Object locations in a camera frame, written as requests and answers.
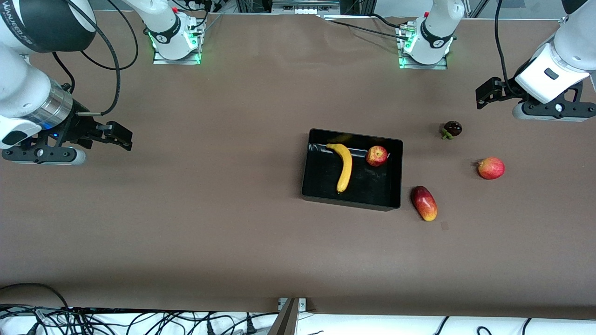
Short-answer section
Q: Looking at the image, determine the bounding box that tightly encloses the small red yellow apple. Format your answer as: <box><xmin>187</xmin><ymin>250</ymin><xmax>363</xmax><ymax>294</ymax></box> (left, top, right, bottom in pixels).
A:
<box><xmin>365</xmin><ymin>145</ymin><xmax>389</xmax><ymax>168</ymax></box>

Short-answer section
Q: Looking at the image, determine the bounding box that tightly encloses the black rectangular plastic tray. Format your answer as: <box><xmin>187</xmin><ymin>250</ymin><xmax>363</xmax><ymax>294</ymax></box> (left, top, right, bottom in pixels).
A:
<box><xmin>301</xmin><ymin>128</ymin><xmax>404</xmax><ymax>212</ymax></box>

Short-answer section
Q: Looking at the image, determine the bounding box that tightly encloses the yellow banana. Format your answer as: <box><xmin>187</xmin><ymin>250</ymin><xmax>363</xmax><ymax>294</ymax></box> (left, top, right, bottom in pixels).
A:
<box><xmin>325</xmin><ymin>143</ymin><xmax>353</xmax><ymax>194</ymax></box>

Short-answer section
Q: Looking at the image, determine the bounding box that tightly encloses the dark purple mangosteen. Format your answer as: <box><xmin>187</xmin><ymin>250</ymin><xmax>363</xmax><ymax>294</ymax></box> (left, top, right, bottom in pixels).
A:
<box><xmin>441</xmin><ymin>121</ymin><xmax>463</xmax><ymax>140</ymax></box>

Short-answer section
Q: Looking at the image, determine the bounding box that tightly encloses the round red pomegranate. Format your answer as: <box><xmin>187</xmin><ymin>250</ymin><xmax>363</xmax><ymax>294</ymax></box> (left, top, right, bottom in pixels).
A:
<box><xmin>476</xmin><ymin>157</ymin><xmax>506</xmax><ymax>181</ymax></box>

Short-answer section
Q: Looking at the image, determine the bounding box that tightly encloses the slanted aluminium profile bar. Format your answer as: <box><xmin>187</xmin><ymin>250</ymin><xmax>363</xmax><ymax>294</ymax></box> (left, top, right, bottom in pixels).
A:
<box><xmin>467</xmin><ymin>0</ymin><xmax>491</xmax><ymax>19</ymax></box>

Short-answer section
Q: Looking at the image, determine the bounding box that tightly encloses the red yellow mango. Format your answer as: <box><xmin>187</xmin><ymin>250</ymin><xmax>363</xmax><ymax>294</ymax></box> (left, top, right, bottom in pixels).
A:
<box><xmin>410</xmin><ymin>186</ymin><xmax>438</xmax><ymax>222</ymax></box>

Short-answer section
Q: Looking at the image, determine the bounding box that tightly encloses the brown table cover sheet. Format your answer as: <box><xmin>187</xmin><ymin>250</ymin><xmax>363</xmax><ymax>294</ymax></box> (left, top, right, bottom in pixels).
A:
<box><xmin>0</xmin><ymin>10</ymin><xmax>596</xmax><ymax>321</ymax></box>

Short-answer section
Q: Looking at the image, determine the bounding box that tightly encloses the grey power strip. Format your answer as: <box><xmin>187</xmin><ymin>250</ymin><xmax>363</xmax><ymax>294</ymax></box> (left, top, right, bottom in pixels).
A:
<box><xmin>271</xmin><ymin>0</ymin><xmax>341</xmax><ymax>15</ymax></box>

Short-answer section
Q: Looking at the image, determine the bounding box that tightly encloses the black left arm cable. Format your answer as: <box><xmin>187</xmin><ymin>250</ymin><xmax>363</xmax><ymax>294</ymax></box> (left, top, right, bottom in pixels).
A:
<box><xmin>493</xmin><ymin>0</ymin><xmax>529</xmax><ymax>99</ymax></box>

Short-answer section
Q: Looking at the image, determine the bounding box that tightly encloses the black cable with metal plug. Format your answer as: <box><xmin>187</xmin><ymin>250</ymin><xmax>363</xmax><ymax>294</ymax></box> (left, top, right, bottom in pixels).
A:
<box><xmin>65</xmin><ymin>0</ymin><xmax>122</xmax><ymax>117</ymax></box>

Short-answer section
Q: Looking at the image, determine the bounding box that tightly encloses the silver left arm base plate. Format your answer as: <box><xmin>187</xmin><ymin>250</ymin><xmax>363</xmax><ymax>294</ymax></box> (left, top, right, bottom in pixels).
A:
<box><xmin>397</xmin><ymin>22</ymin><xmax>450</xmax><ymax>70</ymax></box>

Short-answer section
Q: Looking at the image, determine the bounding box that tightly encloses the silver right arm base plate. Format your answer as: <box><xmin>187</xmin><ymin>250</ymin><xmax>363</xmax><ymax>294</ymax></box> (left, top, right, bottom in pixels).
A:
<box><xmin>152</xmin><ymin>18</ymin><xmax>206</xmax><ymax>65</ymax></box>

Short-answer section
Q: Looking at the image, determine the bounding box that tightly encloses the thin black looping arm cable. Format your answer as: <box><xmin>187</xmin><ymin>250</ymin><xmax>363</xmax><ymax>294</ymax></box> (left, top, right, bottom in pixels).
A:
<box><xmin>81</xmin><ymin>0</ymin><xmax>139</xmax><ymax>71</ymax></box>

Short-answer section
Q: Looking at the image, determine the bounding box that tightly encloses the black cable across table edge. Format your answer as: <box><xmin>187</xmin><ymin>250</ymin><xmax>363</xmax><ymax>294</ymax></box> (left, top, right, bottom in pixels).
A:
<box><xmin>324</xmin><ymin>19</ymin><xmax>413</xmax><ymax>42</ymax></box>

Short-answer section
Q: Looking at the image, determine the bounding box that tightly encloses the black right base cable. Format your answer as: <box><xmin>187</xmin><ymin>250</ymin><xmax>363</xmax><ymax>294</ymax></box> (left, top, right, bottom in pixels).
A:
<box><xmin>184</xmin><ymin>0</ymin><xmax>222</xmax><ymax>29</ymax></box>

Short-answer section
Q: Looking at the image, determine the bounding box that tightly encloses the large black floor cable loop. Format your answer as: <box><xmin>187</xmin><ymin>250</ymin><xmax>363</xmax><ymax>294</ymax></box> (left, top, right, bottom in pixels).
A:
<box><xmin>0</xmin><ymin>282</ymin><xmax>71</xmax><ymax>310</ymax></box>

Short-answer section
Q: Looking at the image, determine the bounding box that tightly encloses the dark grey slanted post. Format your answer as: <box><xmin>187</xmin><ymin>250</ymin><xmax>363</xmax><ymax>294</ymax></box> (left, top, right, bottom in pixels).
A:
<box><xmin>267</xmin><ymin>298</ymin><xmax>299</xmax><ymax>335</ymax></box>

